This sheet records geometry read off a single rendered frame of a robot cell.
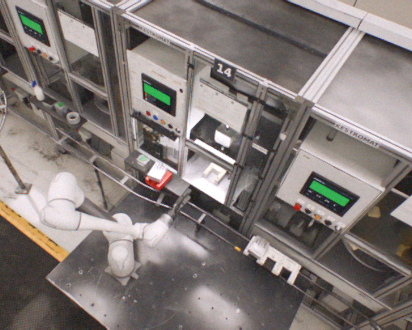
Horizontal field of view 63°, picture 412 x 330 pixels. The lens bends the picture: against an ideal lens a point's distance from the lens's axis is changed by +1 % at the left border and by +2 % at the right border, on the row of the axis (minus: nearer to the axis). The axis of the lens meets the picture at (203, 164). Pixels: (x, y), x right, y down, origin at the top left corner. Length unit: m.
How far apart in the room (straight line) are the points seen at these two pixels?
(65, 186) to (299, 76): 1.32
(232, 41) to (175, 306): 1.67
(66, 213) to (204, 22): 1.24
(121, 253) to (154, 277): 0.35
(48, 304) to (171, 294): 1.19
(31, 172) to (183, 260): 2.06
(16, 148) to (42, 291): 1.63
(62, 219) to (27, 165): 2.20
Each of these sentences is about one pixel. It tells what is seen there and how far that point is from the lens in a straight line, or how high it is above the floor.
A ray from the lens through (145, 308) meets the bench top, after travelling 2.40.
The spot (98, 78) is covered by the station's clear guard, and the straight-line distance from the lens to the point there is 2.51.
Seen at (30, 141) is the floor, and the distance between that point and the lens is 4.20.
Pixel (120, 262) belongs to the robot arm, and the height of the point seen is 0.93.
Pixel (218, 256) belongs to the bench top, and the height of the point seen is 0.68.
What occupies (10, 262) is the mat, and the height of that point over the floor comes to 0.01.
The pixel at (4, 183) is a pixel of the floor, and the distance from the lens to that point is 3.93.
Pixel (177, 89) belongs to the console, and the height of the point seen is 1.75.
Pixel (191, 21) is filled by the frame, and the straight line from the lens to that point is 1.98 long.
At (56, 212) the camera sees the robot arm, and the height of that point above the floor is 1.46.
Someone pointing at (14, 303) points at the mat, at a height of 0.01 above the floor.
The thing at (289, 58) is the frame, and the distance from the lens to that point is 1.85.
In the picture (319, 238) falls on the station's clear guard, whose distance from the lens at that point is 2.26.
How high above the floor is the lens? 3.01
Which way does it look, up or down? 53 degrees down
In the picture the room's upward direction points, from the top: 10 degrees clockwise
